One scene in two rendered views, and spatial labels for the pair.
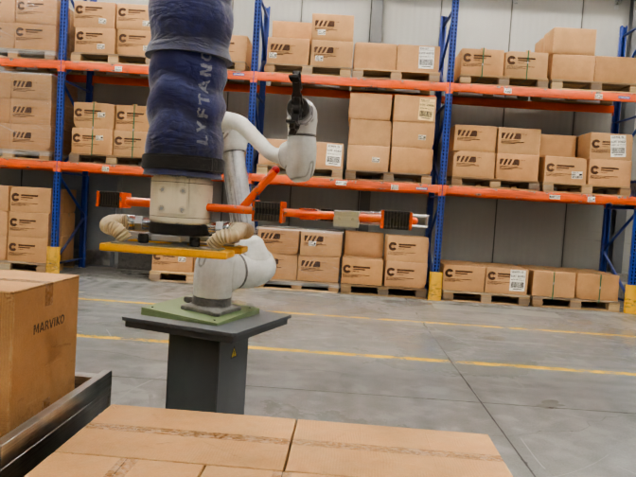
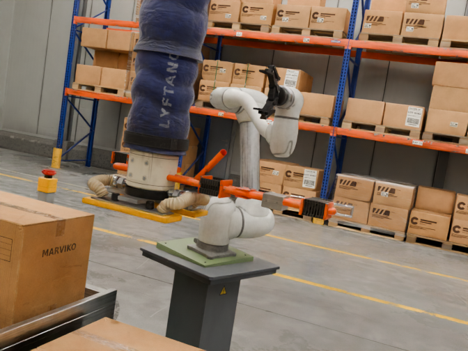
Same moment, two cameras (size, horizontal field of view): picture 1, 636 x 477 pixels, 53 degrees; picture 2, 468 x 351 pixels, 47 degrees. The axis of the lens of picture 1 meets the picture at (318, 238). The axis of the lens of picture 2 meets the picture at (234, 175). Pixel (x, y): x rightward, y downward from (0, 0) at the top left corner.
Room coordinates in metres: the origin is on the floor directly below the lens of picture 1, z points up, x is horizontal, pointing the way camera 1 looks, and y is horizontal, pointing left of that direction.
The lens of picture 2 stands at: (0.11, -0.51, 1.41)
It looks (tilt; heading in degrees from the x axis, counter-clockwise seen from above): 5 degrees down; 19
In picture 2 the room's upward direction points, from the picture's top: 9 degrees clockwise
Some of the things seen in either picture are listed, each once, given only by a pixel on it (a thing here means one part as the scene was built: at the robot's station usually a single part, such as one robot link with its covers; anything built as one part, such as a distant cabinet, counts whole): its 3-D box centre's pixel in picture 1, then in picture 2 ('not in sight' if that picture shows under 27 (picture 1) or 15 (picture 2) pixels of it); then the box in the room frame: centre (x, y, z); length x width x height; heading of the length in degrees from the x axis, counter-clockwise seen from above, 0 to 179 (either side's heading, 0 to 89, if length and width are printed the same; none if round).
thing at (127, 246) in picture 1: (168, 244); (131, 204); (1.69, 0.40, 1.09); 0.34 x 0.10 x 0.05; 86
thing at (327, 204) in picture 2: (396, 220); (316, 208); (1.73, -0.21, 1.19); 0.08 x 0.07 x 0.05; 86
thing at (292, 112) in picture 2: (302, 118); (289, 102); (2.32, 0.08, 1.53); 0.16 x 0.11 x 0.13; 176
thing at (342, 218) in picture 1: (346, 219); (275, 200); (1.75, -0.07, 1.19); 0.07 x 0.07 x 0.04; 86
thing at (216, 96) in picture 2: not in sight; (223, 98); (2.67, 0.52, 1.53); 0.18 x 0.14 x 0.13; 51
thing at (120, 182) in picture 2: (180, 228); (149, 191); (1.78, 0.39, 1.13); 0.34 x 0.25 x 0.06; 86
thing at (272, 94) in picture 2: (297, 107); (275, 95); (2.14, 0.10, 1.54); 0.09 x 0.07 x 0.08; 176
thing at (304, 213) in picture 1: (257, 209); (216, 182); (1.89, 0.18, 1.19); 0.93 x 0.30 x 0.04; 86
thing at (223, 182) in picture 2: (269, 211); (215, 186); (1.77, 0.14, 1.19); 0.10 x 0.08 x 0.06; 176
